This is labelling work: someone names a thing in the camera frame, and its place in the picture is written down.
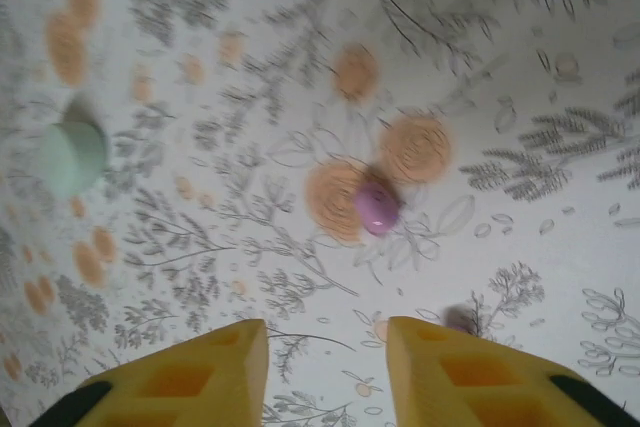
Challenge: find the purple wireless earbud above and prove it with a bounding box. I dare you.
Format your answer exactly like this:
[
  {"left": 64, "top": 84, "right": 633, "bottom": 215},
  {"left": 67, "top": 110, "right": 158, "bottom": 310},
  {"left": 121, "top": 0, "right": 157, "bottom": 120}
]
[{"left": 353, "top": 179, "right": 402, "bottom": 238}]

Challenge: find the mint green earbud charging case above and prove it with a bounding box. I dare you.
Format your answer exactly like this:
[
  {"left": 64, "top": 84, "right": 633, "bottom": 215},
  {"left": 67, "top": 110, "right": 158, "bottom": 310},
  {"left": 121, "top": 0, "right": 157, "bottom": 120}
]
[{"left": 35, "top": 119, "right": 110, "bottom": 199}]

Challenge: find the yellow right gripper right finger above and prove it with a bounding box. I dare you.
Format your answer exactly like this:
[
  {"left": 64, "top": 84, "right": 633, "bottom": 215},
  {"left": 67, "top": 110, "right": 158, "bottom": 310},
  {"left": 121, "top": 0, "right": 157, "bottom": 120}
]
[{"left": 385, "top": 315, "right": 640, "bottom": 427}]

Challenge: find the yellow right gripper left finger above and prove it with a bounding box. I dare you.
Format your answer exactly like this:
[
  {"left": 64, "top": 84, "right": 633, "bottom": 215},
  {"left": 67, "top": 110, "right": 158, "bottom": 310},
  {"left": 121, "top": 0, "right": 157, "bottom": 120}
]
[{"left": 29, "top": 317, "right": 271, "bottom": 427}]

